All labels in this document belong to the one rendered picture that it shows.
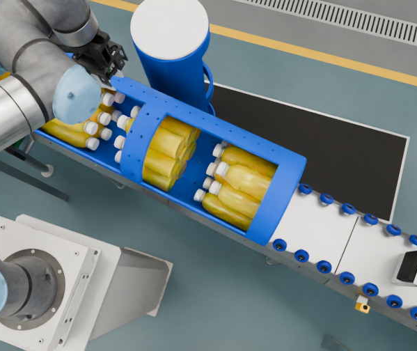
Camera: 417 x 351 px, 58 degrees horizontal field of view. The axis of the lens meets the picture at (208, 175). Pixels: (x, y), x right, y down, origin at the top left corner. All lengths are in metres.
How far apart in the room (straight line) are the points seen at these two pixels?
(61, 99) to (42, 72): 0.04
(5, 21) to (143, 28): 0.86
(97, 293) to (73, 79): 0.68
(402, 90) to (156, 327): 2.03
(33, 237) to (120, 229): 1.27
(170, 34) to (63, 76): 0.90
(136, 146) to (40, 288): 0.42
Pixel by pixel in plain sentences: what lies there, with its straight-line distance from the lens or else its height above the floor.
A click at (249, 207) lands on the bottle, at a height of 1.14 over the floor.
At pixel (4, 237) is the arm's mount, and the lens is 1.09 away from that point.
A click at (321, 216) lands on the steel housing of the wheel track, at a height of 0.93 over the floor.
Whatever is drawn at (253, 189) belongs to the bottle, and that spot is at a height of 1.18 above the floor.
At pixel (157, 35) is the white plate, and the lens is 1.42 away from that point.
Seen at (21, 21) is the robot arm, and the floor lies 1.73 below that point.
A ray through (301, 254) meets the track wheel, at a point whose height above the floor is 0.98.
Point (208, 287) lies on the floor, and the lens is 2.18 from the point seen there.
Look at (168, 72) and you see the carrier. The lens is 1.44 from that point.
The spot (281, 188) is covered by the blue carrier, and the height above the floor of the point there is 1.23.
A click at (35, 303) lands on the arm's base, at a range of 0.97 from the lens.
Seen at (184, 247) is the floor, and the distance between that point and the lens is 2.20.
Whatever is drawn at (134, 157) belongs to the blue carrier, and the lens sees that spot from 1.06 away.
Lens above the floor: 2.18
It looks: 75 degrees down
